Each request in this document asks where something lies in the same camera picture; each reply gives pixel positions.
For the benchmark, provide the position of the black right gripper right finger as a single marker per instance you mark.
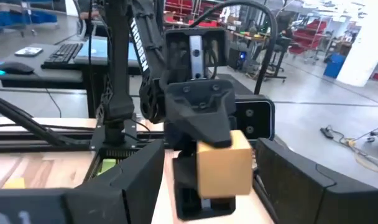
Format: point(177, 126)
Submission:
point(294, 193)

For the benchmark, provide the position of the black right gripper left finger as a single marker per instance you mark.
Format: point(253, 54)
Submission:
point(133, 193)

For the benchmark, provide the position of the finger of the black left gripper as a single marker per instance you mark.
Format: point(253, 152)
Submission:
point(186, 186)
point(201, 118)

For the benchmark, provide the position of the green wooden block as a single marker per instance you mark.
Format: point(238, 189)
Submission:
point(107, 165)

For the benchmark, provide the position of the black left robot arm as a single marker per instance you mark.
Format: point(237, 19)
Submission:
point(119, 62)

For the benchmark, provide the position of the black plastic basket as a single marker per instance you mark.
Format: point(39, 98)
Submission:
point(114, 153)

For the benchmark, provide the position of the red storage shelf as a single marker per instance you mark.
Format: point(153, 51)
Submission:
point(176, 6)

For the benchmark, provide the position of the black computer tower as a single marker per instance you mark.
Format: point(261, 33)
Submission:
point(238, 59)

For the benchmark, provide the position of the wooden workbench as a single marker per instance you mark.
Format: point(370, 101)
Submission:
point(248, 36)

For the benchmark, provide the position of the laptop with blue screen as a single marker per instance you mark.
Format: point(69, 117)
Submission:
point(97, 49)

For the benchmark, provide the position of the black office chair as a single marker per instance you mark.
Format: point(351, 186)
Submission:
point(280, 49)

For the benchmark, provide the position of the black keyboard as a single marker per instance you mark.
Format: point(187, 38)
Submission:
point(63, 54)

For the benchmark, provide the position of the grey desk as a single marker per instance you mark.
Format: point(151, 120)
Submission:
point(52, 76)

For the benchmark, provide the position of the blue bin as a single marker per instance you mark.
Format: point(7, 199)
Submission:
point(333, 65)

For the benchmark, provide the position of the red bin rack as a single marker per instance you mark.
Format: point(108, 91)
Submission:
point(313, 26)

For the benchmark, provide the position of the smartphone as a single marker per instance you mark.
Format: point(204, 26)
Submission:
point(29, 51)

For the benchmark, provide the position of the white pillar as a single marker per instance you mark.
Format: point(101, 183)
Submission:
point(363, 53)

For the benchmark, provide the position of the black computer mouse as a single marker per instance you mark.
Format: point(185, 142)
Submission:
point(15, 68)

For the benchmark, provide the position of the blue storage shelf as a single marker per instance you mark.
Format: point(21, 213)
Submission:
point(8, 18)

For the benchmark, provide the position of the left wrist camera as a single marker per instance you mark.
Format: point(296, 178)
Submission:
point(257, 121)

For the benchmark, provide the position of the black aluminium frame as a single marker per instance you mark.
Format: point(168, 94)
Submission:
point(21, 138)

